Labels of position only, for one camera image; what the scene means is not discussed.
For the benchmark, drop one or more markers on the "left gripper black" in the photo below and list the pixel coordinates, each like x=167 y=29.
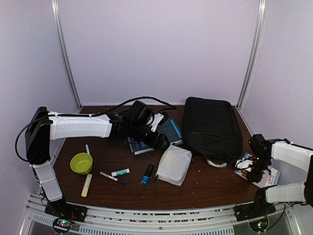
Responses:
x=156 y=142

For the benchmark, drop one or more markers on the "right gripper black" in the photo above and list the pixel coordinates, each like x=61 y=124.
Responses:
x=257 y=177

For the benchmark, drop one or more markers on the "dog picture book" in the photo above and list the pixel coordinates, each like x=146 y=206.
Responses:
x=268 y=179

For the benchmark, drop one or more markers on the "blue Hamer book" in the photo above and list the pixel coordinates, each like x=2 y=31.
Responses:
x=169 y=128

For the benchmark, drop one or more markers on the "white fabric pouch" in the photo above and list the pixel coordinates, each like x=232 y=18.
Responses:
x=173 y=165

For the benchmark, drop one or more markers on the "black student bag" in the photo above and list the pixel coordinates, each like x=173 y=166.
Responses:
x=210 y=128

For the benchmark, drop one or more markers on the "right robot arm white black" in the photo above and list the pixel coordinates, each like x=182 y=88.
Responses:
x=281 y=150

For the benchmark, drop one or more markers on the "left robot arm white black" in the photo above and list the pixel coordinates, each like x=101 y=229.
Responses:
x=139 y=122

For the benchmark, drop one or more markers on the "blue black highlighter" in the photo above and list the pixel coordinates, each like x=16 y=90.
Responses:
x=146 y=177

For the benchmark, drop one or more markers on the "green white glue stick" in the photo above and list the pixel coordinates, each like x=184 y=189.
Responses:
x=120 y=172

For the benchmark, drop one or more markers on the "white blue pen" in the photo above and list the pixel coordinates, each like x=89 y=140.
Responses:
x=112 y=178

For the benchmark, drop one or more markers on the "white marker behind bowl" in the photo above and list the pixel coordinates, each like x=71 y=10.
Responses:
x=87 y=149

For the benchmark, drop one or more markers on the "green plastic bowl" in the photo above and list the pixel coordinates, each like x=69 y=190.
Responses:
x=81 y=163

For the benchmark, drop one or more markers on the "yellow highlighter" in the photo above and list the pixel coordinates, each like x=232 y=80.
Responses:
x=86 y=185

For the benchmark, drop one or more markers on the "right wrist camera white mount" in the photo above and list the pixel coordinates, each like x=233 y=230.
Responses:
x=244 y=164

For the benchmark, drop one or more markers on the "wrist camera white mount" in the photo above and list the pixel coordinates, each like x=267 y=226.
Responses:
x=244 y=164
x=156 y=120

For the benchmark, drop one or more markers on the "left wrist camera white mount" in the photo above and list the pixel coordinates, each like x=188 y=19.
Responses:
x=156 y=120

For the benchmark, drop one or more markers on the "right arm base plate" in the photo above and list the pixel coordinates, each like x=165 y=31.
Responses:
x=253 y=210

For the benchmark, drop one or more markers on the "right aluminium corner post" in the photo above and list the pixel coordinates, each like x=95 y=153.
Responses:
x=256 y=43

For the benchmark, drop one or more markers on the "aluminium corner post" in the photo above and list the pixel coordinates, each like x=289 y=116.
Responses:
x=64 y=55
x=256 y=43

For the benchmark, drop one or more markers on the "aluminium front rail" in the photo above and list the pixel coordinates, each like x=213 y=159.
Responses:
x=206 y=221

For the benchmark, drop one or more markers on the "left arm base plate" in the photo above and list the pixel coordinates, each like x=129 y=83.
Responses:
x=67 y=211

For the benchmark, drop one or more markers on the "left aluminium corner post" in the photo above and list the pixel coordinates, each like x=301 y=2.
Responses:
x=64 y=55

